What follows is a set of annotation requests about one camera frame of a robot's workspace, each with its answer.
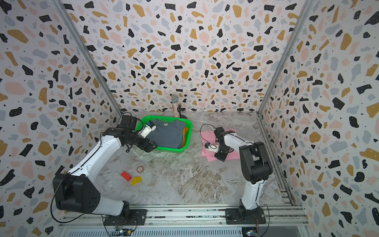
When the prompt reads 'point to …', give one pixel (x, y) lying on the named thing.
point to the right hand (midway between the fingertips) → (222, 157)
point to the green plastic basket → (142, 121)
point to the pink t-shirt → (208, 136)
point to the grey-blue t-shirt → (168, 133)
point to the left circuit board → (125, 232)
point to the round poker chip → (140, 170)
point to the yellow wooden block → (136, 179)
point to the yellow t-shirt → (184, 131)
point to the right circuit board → (249, 231)
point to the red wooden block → (125, 175)
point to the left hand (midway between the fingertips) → (151, 141)
